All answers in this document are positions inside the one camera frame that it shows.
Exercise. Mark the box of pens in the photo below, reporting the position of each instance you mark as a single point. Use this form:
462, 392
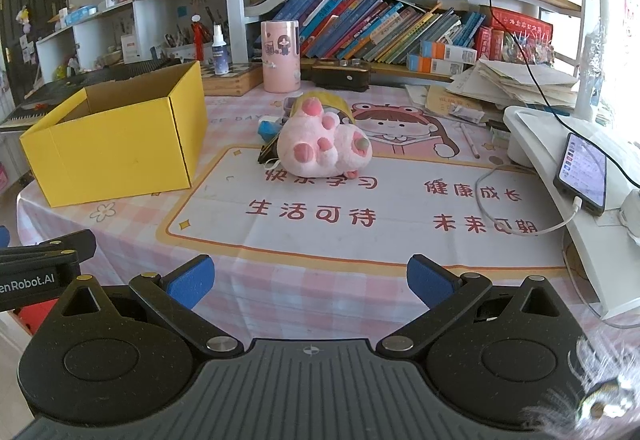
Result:
182, 51

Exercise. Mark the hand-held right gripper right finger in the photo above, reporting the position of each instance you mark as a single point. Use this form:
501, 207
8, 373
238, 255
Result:
430, 281

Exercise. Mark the black smartphone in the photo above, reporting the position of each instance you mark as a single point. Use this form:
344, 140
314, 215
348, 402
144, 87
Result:
582, 172

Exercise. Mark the small black keyring pouch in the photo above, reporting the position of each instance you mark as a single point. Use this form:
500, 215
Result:
268, 152

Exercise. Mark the black electronic keyboard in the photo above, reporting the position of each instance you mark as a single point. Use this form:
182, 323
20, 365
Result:
100, 72

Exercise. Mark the stack of loose papers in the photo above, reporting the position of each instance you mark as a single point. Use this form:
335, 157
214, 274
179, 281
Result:
515, 80

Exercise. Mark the pink checked cloth-covered desktop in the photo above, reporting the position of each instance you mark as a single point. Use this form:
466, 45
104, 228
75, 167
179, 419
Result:
320, 230

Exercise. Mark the black and brown radio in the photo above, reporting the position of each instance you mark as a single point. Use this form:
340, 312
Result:
340, 77

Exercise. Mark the red stool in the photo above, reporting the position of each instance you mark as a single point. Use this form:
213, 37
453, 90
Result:
35, 320

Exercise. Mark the yellow cardboard box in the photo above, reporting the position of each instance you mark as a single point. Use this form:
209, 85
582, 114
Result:
115, 155

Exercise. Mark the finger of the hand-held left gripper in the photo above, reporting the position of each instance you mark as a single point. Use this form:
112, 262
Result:
3, 236
70, 247

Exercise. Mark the small blue pouch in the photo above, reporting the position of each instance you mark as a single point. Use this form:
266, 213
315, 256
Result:
267, 127

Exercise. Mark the pink plush toy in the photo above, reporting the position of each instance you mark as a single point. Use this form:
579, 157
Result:
320, 145

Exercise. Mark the row of colourful books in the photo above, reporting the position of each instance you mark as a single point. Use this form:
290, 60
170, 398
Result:
370, 27

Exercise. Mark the white box with red label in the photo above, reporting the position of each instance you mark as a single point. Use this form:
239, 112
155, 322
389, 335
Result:
131, 51

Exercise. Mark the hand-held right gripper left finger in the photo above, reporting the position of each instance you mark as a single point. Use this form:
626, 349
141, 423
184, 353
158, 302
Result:
192, 281

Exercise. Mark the pink cylindrical container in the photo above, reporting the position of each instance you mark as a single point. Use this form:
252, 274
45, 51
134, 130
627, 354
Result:
280, 65

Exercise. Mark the pencil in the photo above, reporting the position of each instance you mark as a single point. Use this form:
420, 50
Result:
470, 142

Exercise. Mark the wooden chessboard box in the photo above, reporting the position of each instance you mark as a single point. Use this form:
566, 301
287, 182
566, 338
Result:
232, 82

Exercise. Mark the white spray bottle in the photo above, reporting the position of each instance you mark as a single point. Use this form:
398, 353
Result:
220, 57

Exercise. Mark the white desk stand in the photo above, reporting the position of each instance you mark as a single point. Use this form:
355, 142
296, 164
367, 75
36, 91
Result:
545, 155

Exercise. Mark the blue and white box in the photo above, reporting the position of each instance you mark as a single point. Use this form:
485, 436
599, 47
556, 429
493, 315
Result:
81, 15

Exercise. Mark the white fluffy trim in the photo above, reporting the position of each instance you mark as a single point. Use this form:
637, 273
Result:
595, 380

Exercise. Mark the red boxed book set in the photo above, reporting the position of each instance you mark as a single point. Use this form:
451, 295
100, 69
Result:
515, 37

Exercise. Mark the white side shelf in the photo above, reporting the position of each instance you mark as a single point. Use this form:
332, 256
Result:
150, 10

